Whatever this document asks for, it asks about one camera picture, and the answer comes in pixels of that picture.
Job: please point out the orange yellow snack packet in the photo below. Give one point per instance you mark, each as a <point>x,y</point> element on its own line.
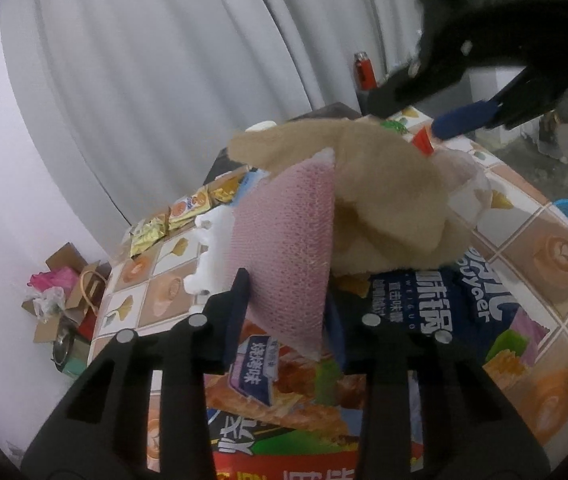
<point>188,207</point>

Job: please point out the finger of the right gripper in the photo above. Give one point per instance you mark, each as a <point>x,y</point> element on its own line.
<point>530,94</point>
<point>435,90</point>

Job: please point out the patterned tablecloth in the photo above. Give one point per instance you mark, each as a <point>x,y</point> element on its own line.
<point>524,239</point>

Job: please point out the red snack bag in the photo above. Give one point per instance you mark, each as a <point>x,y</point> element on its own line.
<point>340,465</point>

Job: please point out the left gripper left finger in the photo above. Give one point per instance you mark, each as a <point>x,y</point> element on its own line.
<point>138,411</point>

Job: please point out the cardboard box with clutter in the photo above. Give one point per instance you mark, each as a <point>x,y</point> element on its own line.
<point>64,299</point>

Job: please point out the red foil packet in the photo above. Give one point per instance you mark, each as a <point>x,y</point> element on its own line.
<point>421,140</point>

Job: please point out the grey curtain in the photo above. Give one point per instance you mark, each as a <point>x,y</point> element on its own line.
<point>135,97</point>

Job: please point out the blue chip bag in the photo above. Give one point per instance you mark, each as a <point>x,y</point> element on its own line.
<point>286,374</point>

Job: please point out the gold snack packet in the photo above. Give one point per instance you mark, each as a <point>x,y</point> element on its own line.
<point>147,234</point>

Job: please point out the green candy packet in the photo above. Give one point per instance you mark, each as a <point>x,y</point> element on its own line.
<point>395,126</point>

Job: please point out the red thermos bottle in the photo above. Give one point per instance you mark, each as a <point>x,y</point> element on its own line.
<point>363,68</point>

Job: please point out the white tissue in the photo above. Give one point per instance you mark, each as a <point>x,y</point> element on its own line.
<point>213,231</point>

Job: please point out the pink mesh sponge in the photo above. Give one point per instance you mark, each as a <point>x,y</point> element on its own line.
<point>283,237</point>

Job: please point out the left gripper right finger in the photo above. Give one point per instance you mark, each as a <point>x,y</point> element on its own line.
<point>430,410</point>

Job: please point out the brown paper bag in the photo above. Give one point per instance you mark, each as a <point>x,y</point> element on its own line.
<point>391,206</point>

